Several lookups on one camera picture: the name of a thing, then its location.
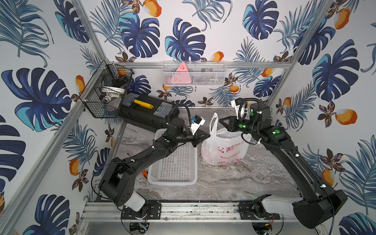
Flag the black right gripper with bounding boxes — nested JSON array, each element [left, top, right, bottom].
[[219, 115, 259, 137]]

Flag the white plastic bag red print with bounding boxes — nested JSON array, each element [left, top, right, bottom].
[[201, 113, 251, 165]]

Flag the white perforated plastic basket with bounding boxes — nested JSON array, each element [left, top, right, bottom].
[[148, 144, 198, 186]]

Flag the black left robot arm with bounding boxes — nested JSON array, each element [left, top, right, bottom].
[[99, 104, 210, 211]]

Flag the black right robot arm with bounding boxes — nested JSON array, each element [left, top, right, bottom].
[[219, 98, 348, 229]]

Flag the pink triangular item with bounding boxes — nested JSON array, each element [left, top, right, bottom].
[[170, 62, 192, 85]]

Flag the orange item behind basket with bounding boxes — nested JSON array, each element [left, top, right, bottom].
[[142, 170, 148, 179]]

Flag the black toolbox yellow handle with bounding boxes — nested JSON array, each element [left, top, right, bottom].
[[118, 93, 176, 132]]

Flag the white mesh wall shelf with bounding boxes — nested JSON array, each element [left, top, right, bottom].
[[162, 61, 227, 86]]

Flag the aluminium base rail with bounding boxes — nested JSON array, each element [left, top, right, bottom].
[[81, 201, 298, 223]]

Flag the black wire basket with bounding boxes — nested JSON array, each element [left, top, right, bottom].
[[79, 61, 134, 119]]

